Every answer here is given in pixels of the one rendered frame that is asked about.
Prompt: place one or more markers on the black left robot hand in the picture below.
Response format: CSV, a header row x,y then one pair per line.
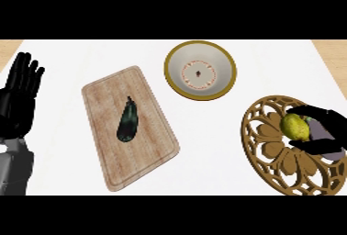
x,y
17,98

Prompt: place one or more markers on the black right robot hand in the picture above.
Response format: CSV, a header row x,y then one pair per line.
x,y
326,128

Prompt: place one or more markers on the yellow-green pear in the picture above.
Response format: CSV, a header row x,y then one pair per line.
x,y
293,127

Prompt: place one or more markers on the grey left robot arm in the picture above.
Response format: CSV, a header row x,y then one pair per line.
x,y
13,165

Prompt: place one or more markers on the brown openwork round placemat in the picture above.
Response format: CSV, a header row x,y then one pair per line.
x,y
270,147

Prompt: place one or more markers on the white bowl with gold rim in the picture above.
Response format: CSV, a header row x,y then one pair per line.
x,y
200,70

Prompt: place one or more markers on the dark eggplant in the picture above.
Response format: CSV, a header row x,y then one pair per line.
x,y
127,122

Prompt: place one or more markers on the wooden cutting board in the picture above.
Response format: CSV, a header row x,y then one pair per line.
x,y
130,128

